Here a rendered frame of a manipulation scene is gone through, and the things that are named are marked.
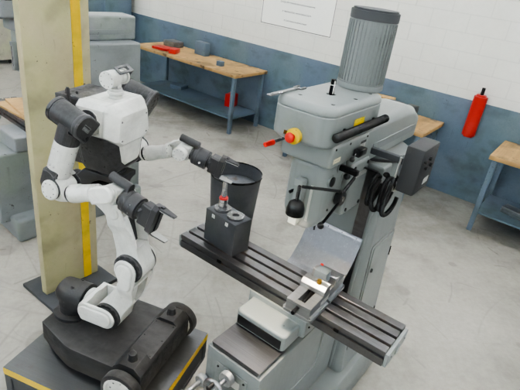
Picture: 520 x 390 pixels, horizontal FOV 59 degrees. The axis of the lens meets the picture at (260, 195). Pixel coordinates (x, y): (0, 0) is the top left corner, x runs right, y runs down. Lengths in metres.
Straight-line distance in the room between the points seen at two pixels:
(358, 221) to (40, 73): 1.97
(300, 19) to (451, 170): 2.90
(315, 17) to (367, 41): 4.83
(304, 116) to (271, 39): 5.53
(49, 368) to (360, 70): 2.04
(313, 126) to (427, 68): 4.54
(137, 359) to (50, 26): 1.86
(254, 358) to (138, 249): 0.70
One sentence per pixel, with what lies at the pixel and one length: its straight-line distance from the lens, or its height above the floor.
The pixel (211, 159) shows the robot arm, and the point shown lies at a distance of 2.08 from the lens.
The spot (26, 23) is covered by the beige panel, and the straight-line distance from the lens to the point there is 2.92.
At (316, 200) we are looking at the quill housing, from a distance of 1.93.
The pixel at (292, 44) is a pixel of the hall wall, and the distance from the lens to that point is 7.00.
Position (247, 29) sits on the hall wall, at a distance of 7.48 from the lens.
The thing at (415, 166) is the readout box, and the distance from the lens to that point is 2.02.
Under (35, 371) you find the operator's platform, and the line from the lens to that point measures 2.65.
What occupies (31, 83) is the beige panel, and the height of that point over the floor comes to 1.54.
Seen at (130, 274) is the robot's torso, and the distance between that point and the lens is 2.15.
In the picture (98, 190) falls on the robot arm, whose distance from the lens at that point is 1.72.
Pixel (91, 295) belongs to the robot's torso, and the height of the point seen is 0.74.
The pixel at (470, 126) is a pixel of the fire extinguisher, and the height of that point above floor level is 0.94.
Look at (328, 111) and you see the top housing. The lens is 1.67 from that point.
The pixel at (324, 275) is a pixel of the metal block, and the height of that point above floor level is 1.10.
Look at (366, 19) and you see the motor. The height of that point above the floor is 2.17.
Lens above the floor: 2.32
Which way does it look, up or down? 27 degrees down
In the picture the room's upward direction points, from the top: 8 degrees clockwise
